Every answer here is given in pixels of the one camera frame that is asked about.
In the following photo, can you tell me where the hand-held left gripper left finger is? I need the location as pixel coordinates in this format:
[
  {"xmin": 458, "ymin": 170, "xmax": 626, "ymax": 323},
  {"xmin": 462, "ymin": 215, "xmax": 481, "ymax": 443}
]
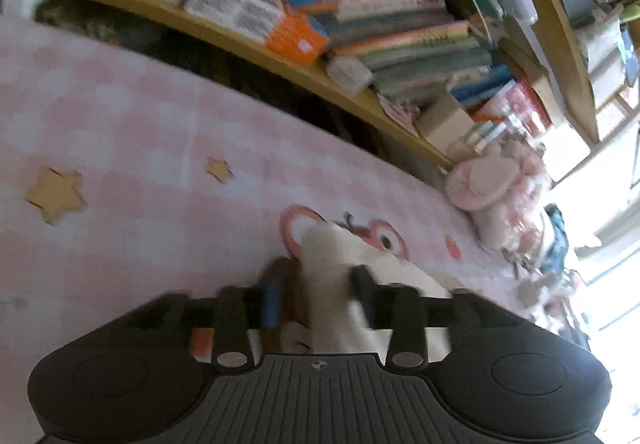
[{"xmin": 120, "ymin": 274, "xmax": 286, "ymax": 372}]

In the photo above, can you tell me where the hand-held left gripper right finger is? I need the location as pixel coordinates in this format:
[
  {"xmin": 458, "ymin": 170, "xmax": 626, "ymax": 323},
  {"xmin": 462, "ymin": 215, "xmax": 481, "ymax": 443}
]
[{"xmin": 350, "ymin": 264, "xmax": 506, "ymax": 370}]

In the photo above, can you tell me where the cream t-shirt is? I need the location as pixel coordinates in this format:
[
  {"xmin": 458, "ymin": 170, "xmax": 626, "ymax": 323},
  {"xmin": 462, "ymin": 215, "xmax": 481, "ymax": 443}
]
[{"xmin": 277, "ymin": 221, "xmax": 453, "ymax": 365}]

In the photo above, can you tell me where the pink white plush bunny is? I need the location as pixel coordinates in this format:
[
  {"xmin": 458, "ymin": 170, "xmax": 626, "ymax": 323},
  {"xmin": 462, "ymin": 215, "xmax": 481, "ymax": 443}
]
[{"xmin": 445, "ymin": 141, "xmax": 553, "ymax": 252}]

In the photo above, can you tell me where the pink patterned packet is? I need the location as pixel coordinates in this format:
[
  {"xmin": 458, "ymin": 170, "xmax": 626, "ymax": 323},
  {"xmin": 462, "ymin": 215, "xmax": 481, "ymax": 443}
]
[{"xmin": 377, "ymin": 93, "xmax": 422, "ymax": 135}]

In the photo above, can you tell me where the beige pen holder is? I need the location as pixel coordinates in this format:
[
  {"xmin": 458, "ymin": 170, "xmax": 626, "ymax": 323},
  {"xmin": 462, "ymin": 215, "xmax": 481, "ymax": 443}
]
[{"xmin": 415, "ymin": 91, "xmax": 488, "ymax": 160}]

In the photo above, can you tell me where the bundle of coloured pens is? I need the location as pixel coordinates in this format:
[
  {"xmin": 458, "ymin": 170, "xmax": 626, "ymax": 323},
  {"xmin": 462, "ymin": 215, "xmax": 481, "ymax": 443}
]
[{"xmin": 470, "ymin": 119, "xmax": 507, "ymax": 151}]

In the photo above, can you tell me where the teal blue toy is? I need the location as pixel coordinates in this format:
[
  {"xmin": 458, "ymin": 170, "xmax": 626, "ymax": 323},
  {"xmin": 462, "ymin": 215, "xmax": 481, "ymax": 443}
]
[{"xmin": 542, "ymin": 204, "xmax": 569, "ymax": 275}]

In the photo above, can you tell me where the pink checked printed mat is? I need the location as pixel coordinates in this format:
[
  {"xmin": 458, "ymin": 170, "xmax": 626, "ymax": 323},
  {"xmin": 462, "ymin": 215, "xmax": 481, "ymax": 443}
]
[{"xmin": 0, "ymin": 0, "xmax": 591, "ymax": 444}]

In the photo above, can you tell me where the red book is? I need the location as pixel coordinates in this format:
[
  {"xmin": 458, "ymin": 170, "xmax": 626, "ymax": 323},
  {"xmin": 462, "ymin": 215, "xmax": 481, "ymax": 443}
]
[{"xmin": 475, "ymin": 79, "xmax": 551, "ymax": 135}]

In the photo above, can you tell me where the wooden white bookshelf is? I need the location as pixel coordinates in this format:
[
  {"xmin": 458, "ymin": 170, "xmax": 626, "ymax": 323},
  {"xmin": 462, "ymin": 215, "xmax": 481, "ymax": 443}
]
[{"xmin": 0, "ymin": 0, "xmax": 640, "ymax": 170}]

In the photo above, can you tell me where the row of colourful books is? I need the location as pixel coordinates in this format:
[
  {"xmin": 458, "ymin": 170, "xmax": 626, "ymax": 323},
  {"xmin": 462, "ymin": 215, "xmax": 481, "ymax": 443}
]
[{"xmin": 160, "ymin": 0, "xmax": 516, "ymax": 110}]

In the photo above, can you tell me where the long white orange box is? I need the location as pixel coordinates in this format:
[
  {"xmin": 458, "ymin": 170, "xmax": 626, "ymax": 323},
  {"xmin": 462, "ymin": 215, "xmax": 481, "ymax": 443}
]
[{"xmin": 184, "ymin": 0, "xmax": 330, "ymax": 66}]

